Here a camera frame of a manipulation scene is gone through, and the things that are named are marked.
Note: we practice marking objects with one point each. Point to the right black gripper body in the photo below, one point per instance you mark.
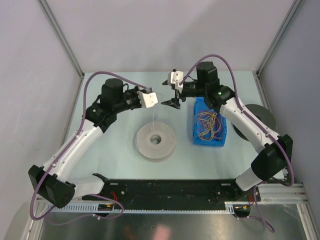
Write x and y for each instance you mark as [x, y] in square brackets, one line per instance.
[192, 89]

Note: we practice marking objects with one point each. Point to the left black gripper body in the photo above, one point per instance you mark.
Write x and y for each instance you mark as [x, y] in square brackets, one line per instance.
[130, 99]

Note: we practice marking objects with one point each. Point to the white cable spool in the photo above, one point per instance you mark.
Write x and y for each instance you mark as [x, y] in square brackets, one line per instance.
[156, 141]

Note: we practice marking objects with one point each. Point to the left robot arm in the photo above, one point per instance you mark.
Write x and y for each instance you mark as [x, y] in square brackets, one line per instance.
[52, 180]

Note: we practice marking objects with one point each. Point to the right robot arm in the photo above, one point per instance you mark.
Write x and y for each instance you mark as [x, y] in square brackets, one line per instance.
[274, 151]

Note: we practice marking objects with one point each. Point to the blue plastic bin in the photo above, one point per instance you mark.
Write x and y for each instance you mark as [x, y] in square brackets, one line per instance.
[210, 128]

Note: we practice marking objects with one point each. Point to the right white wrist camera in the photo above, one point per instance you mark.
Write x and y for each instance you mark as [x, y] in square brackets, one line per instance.
[176, 78]

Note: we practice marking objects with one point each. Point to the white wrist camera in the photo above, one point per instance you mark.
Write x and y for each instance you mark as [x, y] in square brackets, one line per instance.
[176, 78]
[147, 97]

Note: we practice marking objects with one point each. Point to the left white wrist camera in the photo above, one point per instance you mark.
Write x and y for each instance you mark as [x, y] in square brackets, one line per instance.
[147, 97]

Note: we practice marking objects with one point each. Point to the dark grey cable spool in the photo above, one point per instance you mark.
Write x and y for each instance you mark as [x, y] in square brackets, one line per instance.
[263, 114]

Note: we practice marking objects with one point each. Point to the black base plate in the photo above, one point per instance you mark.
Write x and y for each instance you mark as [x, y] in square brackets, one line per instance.
[175, 204]

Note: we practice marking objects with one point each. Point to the slotted grey cable duct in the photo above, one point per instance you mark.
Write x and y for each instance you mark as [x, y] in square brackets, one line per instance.
[100, 208]

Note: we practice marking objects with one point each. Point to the left aluminium frame post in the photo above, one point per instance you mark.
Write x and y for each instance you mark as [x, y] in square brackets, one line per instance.
[52, 20]

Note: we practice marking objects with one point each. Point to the aluminium frame post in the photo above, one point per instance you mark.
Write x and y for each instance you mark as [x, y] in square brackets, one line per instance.
[52, 20]
[280, 34]

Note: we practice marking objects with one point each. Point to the right aluminium frame post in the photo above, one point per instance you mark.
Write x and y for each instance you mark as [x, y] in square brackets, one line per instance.
[280, 34]

